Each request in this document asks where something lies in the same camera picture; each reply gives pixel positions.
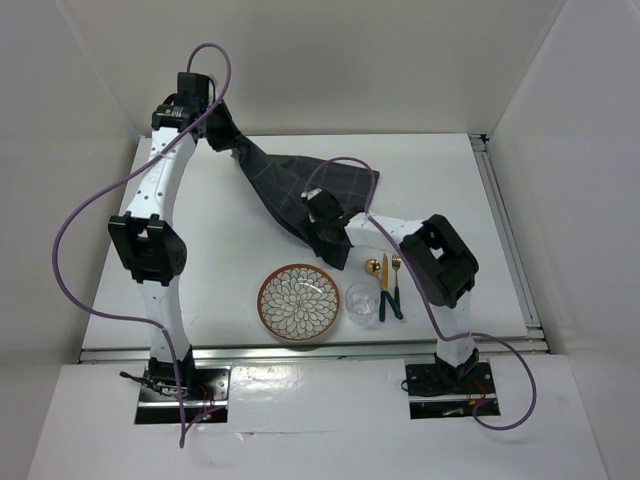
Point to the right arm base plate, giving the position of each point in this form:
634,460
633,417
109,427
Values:
430,397

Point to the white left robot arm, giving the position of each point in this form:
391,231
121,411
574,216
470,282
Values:
146,243

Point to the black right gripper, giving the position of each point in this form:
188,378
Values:
324,245

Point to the clear drinking glass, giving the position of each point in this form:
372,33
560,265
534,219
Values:
361,303

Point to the gold fork green handle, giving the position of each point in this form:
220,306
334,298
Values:
396,264

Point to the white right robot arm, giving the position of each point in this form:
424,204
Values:
439,262

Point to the gold spoon green handle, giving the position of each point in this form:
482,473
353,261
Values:
373,269

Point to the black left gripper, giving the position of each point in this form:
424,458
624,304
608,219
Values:
229,137

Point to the dark checked cloth placemat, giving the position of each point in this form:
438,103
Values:
280,180

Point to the gold knife green handle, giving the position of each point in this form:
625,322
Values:
384,274

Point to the floral patterned ceramic plate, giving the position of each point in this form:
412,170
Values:
298,303

